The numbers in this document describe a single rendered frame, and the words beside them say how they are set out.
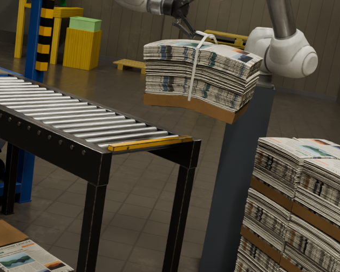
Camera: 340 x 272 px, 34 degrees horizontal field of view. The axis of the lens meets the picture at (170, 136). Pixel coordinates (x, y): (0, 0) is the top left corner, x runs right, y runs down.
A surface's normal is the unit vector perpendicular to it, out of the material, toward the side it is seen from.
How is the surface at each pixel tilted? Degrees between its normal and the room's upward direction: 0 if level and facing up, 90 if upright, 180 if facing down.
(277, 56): 120
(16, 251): 1
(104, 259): 0
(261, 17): 90
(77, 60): 90
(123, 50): 90
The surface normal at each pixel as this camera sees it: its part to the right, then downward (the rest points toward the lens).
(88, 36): -0.09, 0.22
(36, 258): 0.15, -0.96
